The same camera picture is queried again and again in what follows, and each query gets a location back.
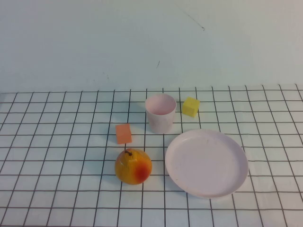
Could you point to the pale pink round plate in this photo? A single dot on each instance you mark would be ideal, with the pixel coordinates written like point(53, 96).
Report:
point(206, 165)

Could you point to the white black-grid table mat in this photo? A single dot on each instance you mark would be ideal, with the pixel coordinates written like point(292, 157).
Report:
point(260, 142)

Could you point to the orange foam block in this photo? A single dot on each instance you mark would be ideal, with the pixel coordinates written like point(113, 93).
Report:
point(123, 136)

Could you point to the pale pink plastic cup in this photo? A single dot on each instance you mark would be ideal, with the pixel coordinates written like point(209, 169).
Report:
point(160, 123)

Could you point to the yellow red toy pear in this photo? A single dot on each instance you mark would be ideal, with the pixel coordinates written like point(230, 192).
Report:
point(131, 169)

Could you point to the yellow foam cube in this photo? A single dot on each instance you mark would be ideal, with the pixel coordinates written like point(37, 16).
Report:
point(190, 107)

